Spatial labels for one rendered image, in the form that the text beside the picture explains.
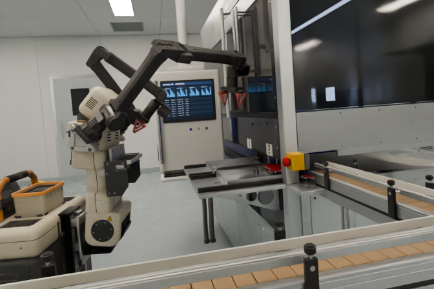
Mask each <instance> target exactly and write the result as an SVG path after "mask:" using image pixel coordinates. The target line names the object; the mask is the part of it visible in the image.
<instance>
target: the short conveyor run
mask: <svg viewBox="0 0 434 289"><path fill-rule="evenodd" d="M353 162H354V164H353V167H348V166H344V165H341V164H336V163H332V162H329V161H327V162H323V164H319V163H314V167H317V168H320V169H323V170H317V171H309V172H308V174H309V175H312V176H315V180H316V185H317V186H319V187H320V188H323V189H324V190H325V193H324V194H319V195H321V196H322V197H325V198H327V199H329V200H331V201H333V202H335V203H337V204H339V205H341V206H343V207H345V208H348V209H350V210H352V211H354V212H356V213H358V214H360V215H362V216H364V217H367V218H368V219H370V220H372V221H374V222H376V223H378V224H382V223H390V222H395V221H402V220H407V219H414V218H419V217H427V216H431V215H434V183H432V182H431V181H432V180H433V176H432V175H430V174H428V175H425V178H426V180H428V182H425V187H423V186H419V185H415V184H411V183H407V182H404V181H399V180H396V179H392V178H389V177H384V176H382V175H377V174H373V173H370V172H365V171H363V170H359V169H358V165H357V162H358V159H353ZM330 166H331V167H330ZM332 167H333V168H332ZM343 170H344V171H343ZM352 173H353V174H352ZM363 176H364V177H363ZM367 177H368V178H367ZM374 179H375V180H374ZM376 180H377V181H376ZM398 186H399V187H398ZM400 187H402V188H400ZM407 189H408V190H407ZM411 190H412V191H411ZM413 191H414V192H413ZM417 192H419V193H417ZM420 193H421V194H420ZM424 194H425V195H424Z"/></svg>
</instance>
